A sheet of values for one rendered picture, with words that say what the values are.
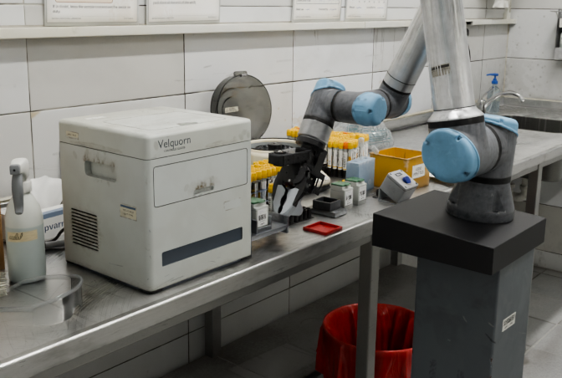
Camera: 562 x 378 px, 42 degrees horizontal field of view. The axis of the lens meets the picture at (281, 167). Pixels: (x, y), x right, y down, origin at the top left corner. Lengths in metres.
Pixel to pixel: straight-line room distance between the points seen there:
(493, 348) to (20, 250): 1.01
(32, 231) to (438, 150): 0.81
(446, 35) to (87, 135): 0.74
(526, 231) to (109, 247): 0.88
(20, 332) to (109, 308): 0.16
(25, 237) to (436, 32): 0.90
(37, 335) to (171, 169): 0.37
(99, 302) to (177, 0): 1.09
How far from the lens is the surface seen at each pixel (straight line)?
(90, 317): 1.32
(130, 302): 1.37
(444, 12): 1.54
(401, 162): 2.14
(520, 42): 4.19
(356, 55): 2.94
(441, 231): 1.59
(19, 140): 1.92
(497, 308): 1.68
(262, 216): 1.61
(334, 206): 1.89
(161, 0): 2.16
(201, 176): 1.42
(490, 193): 1.67
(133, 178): 1.36
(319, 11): 2.71
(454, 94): 1.53
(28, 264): 1.48
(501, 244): 1.56
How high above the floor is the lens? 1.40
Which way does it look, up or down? 13 degrees down
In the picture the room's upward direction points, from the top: 1 degrees clockwise
